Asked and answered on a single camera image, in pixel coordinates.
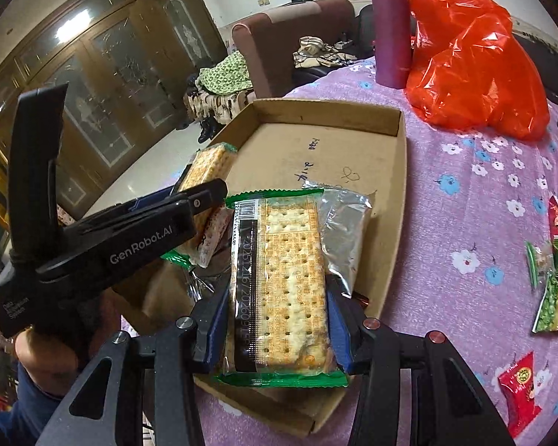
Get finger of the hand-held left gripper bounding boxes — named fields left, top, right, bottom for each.
left=116, top=179, right=230, bottom=224

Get green-edged cracker packet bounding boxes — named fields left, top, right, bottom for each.
left=213, top=188, right=350, bottom=388
left=177, top=143, right=239, bottom=269

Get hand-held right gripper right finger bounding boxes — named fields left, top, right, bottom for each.
left=325, top=276, right=517, bottom=446

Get purple floral tablecloth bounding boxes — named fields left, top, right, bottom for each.
left=121, top=55, right=558, bottom=446

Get green patterned cloth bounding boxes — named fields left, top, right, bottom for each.
left=198, top=51, right=254, bottom=96

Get pile of clothes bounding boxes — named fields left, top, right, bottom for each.
left=292, top=36, right=355, bottom=68

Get silver foil packet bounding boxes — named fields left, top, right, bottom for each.
left=183, top=267, right=230, bottom=305
left=316, top=185, right=373, bottom=296

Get person's left forearm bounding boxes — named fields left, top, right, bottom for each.
left=0, top=367, right=63, bottom=446

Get cardboard box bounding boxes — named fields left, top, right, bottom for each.
left=121, top=97, right=408, bottom=437

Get black shoes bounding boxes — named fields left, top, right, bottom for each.
left=197, top=115, right=225, bottom=145

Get brown white patterned blanket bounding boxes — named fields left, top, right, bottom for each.
left=185, top=87, right=257, bottom=125

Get clear green snack packet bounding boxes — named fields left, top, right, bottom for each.
left=525, top=240, right=553, bottom=290

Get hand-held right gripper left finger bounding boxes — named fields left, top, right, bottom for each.
left=35, top=282, right=232, bottom=446

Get person's left hand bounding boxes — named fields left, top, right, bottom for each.
left=14, top=288, right=122, bottom=399

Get small green snack packet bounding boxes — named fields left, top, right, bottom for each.
left=160, top=248, right=194, bottom=273

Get red plastic bag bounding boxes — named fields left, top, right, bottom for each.
left=405, top=0, right=551, bottom=141

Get brown armchair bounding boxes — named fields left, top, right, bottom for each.
left=231, top=0, right=360, bottom=100

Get purple bottle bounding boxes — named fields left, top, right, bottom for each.
left=369, top=0, right=414, bottom=90

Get wooden glass-door cabinet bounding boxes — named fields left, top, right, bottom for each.
left=0, top=0, right=230, bottom=247

